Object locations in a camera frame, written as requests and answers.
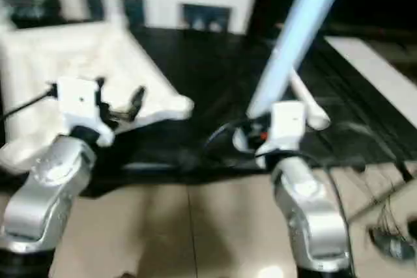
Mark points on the white plastic table top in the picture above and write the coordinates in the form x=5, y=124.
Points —
x=65, y=69

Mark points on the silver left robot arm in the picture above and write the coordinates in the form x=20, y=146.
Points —
x=49, y=193

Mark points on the black work mat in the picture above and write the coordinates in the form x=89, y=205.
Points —
x=208, y=63

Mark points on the white flat board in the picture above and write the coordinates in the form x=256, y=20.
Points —
x=378, y=73

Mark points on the black folding stand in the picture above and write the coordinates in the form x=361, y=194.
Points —
x=384, y=200

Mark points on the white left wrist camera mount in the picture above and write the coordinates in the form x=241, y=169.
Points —
x=81, y=105

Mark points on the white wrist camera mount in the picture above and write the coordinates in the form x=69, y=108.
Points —
x=81, y=105
x=285, y=128

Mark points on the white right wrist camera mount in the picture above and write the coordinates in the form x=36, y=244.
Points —
x=285, y=128

